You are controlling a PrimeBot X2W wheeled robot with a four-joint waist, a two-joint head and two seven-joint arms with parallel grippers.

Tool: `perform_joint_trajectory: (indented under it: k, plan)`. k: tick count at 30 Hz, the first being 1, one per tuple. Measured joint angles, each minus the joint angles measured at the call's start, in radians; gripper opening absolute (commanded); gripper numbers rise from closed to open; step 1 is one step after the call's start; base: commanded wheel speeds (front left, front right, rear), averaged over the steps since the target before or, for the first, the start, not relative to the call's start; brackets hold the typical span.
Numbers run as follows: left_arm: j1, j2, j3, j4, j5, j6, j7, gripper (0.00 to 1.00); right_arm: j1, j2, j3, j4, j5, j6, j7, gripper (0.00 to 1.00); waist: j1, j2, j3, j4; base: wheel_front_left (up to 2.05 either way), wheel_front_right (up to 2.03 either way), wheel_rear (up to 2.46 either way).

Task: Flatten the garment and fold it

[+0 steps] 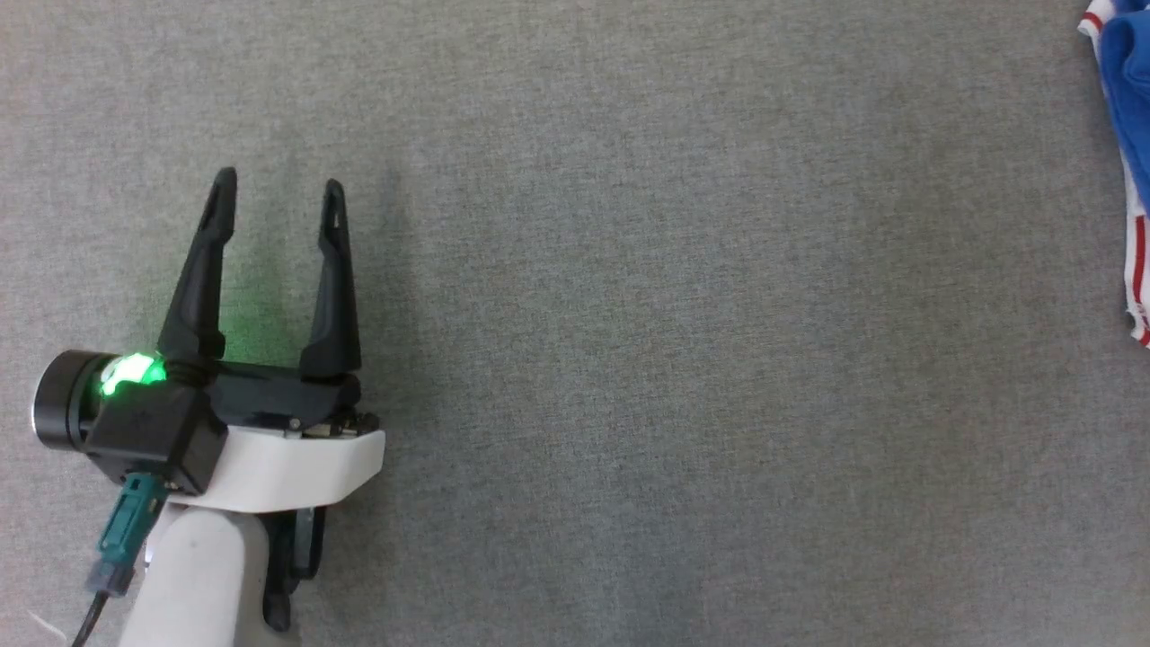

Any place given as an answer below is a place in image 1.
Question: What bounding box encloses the blue white jersey garment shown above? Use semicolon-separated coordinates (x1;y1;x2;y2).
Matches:
1077;0;1150;350

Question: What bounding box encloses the teal plug black camera cable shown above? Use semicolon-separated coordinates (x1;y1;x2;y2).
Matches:
70;473;172;647

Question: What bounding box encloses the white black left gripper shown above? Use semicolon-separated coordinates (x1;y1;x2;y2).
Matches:
156;167;388;517

